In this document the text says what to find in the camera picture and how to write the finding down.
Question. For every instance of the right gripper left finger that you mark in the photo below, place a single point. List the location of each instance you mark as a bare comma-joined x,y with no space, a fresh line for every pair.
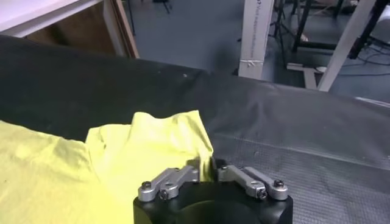
170,181

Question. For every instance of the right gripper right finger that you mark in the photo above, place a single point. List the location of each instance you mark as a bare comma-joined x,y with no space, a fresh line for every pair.
243,179

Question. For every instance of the yellow-green t-shirt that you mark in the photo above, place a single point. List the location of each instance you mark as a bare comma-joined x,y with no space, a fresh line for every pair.
61,176

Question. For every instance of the black plastic table cover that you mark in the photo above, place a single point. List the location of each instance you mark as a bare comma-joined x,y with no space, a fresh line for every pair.
274,121

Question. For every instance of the tall white cardboard box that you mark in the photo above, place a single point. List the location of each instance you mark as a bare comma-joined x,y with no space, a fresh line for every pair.
254,36

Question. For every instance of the white rectangular table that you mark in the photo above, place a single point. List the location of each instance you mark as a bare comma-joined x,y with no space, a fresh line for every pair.
30,12

